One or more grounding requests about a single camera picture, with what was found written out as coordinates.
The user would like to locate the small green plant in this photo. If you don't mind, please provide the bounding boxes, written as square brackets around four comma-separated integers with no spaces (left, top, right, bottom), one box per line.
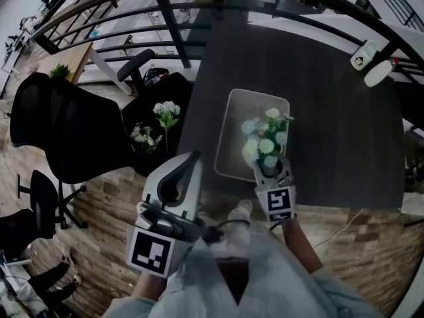
[49,63,72,79]

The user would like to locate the short white flower bunch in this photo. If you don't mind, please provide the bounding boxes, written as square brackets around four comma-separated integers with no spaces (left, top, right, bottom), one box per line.
[129,122,164,154]

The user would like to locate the large black mesh office chair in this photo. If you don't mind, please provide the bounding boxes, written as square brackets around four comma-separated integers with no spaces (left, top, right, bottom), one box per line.
[9,72,134,186]

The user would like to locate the black metal railing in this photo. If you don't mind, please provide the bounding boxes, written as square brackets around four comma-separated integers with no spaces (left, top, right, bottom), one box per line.
[31,0,424,94]

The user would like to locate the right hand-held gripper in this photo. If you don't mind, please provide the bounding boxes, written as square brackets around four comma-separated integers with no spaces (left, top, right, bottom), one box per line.
[252,156,297,224]

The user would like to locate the person's right forearm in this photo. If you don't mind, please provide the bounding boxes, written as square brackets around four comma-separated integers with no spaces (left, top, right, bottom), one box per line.
[280,217,325,275]

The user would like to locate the tall white flower bunch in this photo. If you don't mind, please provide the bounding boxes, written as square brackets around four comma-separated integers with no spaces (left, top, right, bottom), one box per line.
[152,101,182,146]

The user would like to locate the white cup with black label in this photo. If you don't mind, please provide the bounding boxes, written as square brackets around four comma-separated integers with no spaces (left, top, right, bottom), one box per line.
[350,40,379,71]

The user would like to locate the black padded chair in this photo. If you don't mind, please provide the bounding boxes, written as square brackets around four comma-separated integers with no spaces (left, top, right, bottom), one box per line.
[0,208,56,262]

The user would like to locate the person's light trouser leg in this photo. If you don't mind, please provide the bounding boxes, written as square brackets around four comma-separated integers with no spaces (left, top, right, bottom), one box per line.
[227,214,254,260]

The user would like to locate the black cable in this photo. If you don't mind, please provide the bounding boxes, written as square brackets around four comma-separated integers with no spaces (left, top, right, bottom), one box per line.
[197,218,250,242]

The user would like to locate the potted flower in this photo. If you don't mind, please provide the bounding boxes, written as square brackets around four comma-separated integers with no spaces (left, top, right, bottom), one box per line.
[240,107,295,179]

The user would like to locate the person's left forearm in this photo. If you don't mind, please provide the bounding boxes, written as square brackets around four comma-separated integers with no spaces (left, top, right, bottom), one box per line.
[131,271,170,301]

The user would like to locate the person's white shoe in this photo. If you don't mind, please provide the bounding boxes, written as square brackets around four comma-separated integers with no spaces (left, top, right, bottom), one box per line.
[227,199,254,222]

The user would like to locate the light wooden desk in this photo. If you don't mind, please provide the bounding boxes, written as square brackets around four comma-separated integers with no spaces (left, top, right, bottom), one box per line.
[32,41,94,83]

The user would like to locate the grey rectangular tray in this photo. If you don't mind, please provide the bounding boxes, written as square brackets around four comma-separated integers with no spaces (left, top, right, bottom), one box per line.
[213,88,291,182]

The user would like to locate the person's light blue shirt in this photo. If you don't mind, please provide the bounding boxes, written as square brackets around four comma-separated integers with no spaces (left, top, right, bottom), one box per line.
[101,223,382,318]

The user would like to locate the white cable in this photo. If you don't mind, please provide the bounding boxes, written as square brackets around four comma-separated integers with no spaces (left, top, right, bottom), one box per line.
[312,208,364,250]

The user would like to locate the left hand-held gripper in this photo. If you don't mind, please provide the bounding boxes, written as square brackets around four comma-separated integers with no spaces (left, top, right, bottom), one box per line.
[127,151,203,280]

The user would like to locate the small black swivel chair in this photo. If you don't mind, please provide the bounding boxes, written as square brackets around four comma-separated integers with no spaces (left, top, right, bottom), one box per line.
[16,169,89,231]

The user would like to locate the black chair with armrest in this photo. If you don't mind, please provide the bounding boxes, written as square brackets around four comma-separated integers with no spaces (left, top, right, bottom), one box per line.
[117,48,195,179]

